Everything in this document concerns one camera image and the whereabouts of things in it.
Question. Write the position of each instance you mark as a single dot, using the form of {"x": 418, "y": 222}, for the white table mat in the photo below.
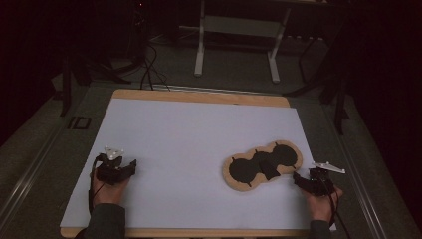
{"x": 185, "y": 149}

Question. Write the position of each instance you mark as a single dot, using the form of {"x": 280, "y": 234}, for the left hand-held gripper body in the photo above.
{"x": 107, "y": 172}

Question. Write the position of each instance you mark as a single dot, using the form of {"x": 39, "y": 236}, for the black stand with angled legs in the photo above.
{"x": 338, "y": 99}

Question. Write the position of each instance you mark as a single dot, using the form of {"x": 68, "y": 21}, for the wooden tray with black cutouts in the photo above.
{"x": 239, "y": 184}

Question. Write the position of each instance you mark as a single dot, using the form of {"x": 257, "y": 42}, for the person's left hand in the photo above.
{"x": 107, "y": 193}

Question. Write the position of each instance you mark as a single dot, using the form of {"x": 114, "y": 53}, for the person's right hand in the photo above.
{"x": 320, "y": 207}

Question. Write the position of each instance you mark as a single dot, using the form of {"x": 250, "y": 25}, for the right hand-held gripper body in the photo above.
{"x": 321, "y": 184}

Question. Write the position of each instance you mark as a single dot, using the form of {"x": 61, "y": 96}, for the white metal stand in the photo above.
{"x": 238, "y": 26}

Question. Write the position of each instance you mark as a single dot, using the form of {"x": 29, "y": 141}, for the silver metal strip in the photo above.
{"x": 215, "y": 90}

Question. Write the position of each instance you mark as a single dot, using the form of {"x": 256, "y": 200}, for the black rectangular floor bracket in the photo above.
{"x": 79, "y": 122}

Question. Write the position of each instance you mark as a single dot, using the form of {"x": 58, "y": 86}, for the grey metal floor rail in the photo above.
{"x": 358, "y": 179}
{"x": 30, "y": 177}

